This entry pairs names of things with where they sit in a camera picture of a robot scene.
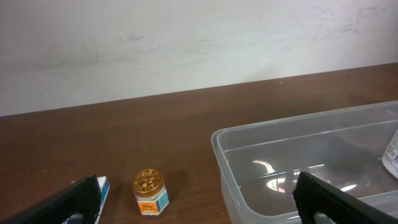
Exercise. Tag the white blue Panadol box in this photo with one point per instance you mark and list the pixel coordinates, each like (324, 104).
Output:
(104, 187)

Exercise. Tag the white calamine lotion bottle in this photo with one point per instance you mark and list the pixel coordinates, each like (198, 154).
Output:
(389, 158)

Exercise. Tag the gold lid balm jar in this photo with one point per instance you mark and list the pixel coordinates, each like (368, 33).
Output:
(150, 192)

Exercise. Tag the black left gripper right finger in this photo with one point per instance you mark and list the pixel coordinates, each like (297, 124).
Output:
(319, 202)

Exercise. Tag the clear plastic container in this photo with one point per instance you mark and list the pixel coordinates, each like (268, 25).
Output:
(260, 163)

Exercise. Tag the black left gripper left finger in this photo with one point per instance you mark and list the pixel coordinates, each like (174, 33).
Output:
(80, 201)

